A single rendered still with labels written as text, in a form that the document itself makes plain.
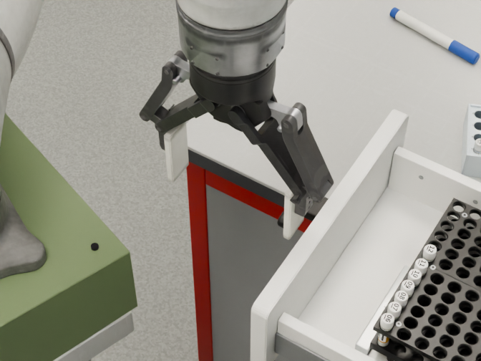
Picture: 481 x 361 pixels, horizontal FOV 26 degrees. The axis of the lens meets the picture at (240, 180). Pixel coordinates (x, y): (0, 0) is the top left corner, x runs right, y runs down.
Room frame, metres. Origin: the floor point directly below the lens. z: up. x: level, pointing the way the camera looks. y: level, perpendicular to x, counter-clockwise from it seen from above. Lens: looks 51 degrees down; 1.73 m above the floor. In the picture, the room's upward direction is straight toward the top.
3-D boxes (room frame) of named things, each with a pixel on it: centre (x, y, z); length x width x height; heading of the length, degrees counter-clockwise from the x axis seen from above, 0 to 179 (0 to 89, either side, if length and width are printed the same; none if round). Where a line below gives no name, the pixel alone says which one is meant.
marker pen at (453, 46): (1.02, -0.26, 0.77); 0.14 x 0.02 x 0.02; 48
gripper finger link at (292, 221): (0.61, -0.05, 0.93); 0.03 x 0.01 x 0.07; 148
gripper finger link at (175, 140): (0.68, 0.06, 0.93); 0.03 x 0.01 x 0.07; 148
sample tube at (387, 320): (0.50, -0.13, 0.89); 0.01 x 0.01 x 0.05
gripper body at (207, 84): (0.64, 0.01, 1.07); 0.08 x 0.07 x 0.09; 58
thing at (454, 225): (0.56, -0.18, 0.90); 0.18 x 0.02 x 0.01; 148
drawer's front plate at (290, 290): (0.62, -0.09, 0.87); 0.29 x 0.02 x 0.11; 148
